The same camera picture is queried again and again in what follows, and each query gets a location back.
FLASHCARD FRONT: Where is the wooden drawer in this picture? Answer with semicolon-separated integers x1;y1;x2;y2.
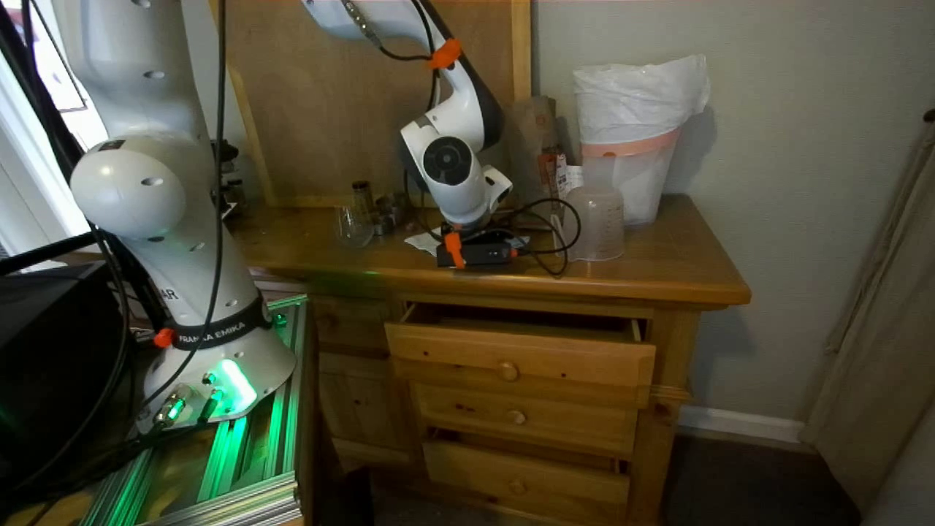
411;380;637;458
420;429;630;526
386;304;656;390

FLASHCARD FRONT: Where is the white lined pink bin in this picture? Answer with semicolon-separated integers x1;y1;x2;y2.
572;57;711;226

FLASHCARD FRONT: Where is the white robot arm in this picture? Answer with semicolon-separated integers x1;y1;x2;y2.
53;0;512;429

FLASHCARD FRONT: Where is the light blue towel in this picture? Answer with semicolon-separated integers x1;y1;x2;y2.
404;232;442;258

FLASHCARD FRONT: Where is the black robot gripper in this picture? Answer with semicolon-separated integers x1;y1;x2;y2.
434;232;519;269

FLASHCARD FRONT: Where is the brown paper bag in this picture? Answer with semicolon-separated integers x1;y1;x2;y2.
512;96;561;187

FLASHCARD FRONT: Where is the wooden dresser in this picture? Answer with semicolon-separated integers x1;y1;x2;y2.
234;195;751;526

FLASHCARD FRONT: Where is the clear stemless glass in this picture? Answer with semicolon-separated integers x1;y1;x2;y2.
335;207;376;252

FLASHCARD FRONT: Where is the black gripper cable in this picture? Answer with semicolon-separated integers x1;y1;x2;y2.
484;195;583;280

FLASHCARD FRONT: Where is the translucent plastic measuring jug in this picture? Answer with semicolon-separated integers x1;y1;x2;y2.
564;187;624;264

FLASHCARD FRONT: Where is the black box at left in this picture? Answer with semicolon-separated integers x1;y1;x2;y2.
0;264;123;498

